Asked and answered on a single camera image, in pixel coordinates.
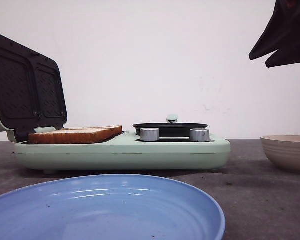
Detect white bread slice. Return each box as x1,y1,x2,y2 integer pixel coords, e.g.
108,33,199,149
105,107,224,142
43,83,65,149
28,130,114,145
59,125,123,135

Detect beige ribbed bowl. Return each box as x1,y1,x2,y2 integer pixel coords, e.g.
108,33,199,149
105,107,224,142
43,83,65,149
260,135,300,173

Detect left silver control knob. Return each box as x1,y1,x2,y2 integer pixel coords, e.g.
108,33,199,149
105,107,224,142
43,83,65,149
139,128,160,142

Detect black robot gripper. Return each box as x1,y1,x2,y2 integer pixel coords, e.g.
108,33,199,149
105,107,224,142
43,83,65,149
249,0,300,68

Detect mint green breakfast maker base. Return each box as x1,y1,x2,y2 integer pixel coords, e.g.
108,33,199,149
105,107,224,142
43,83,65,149
14,131,231,172

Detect silver control knob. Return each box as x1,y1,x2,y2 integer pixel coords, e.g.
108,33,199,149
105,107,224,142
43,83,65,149
139,128,160,142
189,128,210,143

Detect breakfast maker hinged lid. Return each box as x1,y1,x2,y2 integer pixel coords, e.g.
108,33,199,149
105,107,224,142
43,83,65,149
0,35,68,143

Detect black round frying pan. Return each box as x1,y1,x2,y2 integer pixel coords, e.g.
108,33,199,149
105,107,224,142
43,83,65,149
132,114,208,138

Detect right silver control knob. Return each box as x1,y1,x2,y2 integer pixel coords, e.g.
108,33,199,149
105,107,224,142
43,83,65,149
189,128,210,143

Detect blue ribbed plate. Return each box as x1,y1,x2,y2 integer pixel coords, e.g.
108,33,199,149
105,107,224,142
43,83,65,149
0,174,226,240

